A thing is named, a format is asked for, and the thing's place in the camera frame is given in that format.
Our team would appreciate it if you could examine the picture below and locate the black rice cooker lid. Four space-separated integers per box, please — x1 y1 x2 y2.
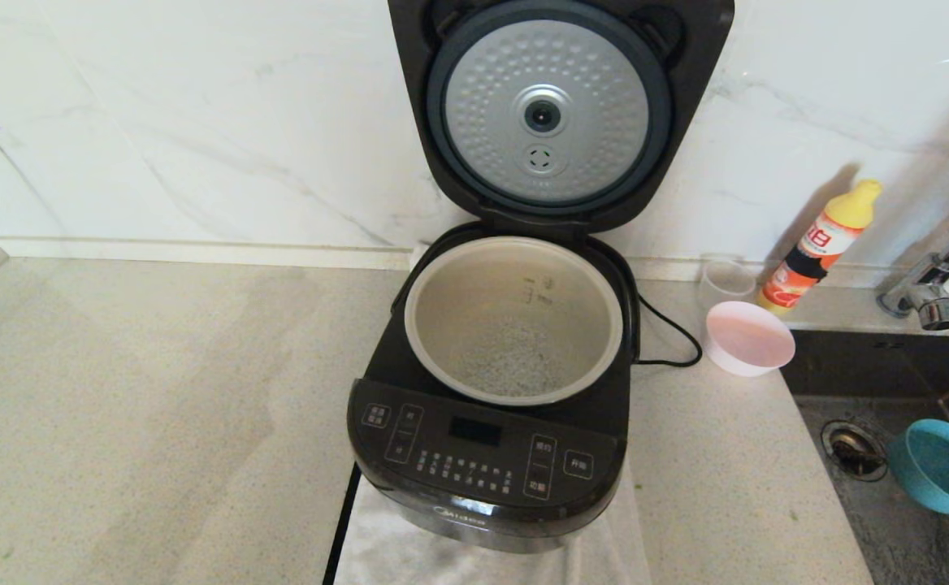
387 0 737 236

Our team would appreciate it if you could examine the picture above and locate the clear plastic measuring cup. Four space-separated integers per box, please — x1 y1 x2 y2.
697 253 758 310

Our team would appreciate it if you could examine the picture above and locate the pink plastic bowl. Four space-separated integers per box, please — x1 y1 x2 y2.
704 301 797 378

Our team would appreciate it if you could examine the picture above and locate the black power cord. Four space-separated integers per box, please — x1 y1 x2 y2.
635 292 703 368

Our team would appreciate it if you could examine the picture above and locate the white raw rice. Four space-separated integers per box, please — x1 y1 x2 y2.
450 325 581 399

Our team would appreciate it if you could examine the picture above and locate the chrome faucet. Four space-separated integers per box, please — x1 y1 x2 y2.
877 201 949 332

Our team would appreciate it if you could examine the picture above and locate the black rice cooker base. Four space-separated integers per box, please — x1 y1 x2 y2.
347 221 643 555

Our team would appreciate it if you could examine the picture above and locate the black strip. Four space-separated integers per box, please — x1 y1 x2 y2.
322 463 362 585

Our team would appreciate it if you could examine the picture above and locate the teal plastic bowl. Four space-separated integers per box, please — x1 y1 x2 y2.
886 418 949 516

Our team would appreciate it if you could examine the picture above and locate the metal sink drain strainer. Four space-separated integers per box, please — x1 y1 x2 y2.
820 418 891 483

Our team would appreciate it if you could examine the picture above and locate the grey inner pot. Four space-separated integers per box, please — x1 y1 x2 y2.
403 236 625 407

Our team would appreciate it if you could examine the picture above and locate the white translucent mat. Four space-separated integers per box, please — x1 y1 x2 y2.
334 467 653 585

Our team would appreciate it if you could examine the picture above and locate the yellow capped detergent bottle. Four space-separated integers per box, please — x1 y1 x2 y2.
756 179 884 317

